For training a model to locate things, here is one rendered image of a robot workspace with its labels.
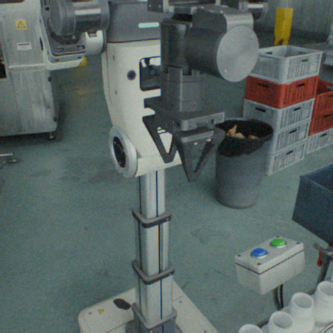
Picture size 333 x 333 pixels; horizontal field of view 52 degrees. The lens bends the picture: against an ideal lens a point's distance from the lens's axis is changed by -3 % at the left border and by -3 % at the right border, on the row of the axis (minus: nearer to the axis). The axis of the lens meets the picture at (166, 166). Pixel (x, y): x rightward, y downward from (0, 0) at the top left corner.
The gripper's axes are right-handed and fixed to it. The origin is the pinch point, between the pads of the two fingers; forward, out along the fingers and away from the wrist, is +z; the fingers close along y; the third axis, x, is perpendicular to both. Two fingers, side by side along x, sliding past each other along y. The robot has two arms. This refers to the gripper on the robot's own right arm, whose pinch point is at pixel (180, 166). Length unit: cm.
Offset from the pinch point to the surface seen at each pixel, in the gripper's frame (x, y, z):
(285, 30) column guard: 803, -666, 88
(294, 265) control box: 29.0, 3.5, 31.3
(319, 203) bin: 85, -27, 52
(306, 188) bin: 85, -34, 49
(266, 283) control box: 20.2, 3.6, 31.6
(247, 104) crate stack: 204, -190, 77
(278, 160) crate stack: 220, -158, 126
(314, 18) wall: 1061, -763, 66
